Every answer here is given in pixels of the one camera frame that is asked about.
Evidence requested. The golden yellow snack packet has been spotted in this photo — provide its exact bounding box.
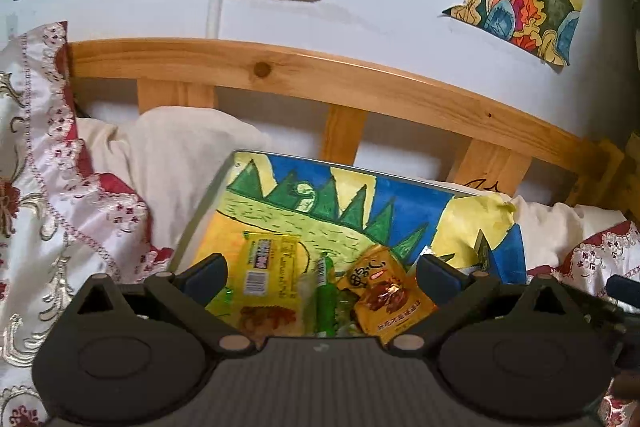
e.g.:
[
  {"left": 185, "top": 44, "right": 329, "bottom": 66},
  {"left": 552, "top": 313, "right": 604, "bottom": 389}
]
[{"left": 337, "top": 246, "right": 437, "bottom": 345}]

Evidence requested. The green stick snack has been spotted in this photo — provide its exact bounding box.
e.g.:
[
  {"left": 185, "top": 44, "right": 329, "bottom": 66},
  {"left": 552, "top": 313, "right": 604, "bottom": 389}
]
[{"left": 316, "top": 254, "right": 337, "bottom": 337}]

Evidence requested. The cream pillow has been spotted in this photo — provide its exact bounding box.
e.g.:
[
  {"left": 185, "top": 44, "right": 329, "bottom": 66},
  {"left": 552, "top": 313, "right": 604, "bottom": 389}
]
[{"left": 77, "top": 106, "right": 626, "bottom": 268}]

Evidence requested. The grey tray with painted liner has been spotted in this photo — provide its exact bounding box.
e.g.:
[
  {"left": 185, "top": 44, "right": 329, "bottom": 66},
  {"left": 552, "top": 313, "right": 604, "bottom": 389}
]
[{"left": 171, "top": 149, "right": 528, "bottom": 341}]

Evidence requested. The floral white satin bedspread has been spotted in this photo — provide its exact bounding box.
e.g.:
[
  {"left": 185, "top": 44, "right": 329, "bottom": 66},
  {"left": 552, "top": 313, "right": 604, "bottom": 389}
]
[{"left": 1, "top": 22, "right": 639, "bottom": 426}]

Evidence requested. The wooden bed headboard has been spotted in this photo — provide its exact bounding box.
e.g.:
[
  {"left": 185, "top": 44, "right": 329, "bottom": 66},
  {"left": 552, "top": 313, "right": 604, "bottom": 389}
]
[{"left": 68, "top": 38, "right": 639, "bottom": 216}]

